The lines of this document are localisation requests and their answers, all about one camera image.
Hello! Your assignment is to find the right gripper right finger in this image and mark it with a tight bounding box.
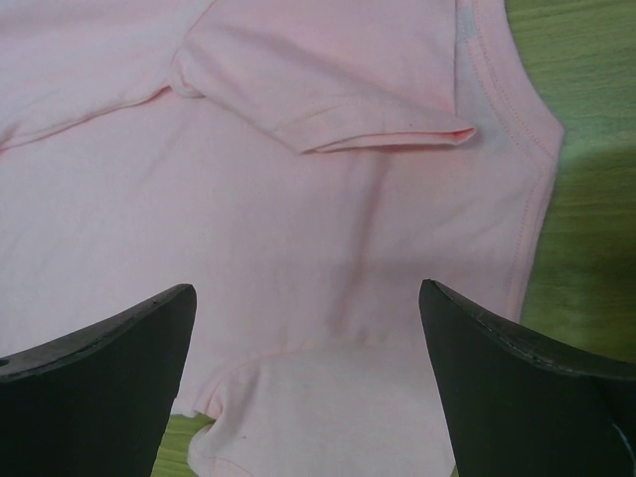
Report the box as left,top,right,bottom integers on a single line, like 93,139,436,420
419,280,635,477

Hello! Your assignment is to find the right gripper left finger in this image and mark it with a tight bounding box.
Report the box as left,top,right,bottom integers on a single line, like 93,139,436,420
1,284,197,476

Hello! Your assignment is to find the pink t shirt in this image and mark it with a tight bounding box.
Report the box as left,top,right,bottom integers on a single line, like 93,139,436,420
1,1,563,476

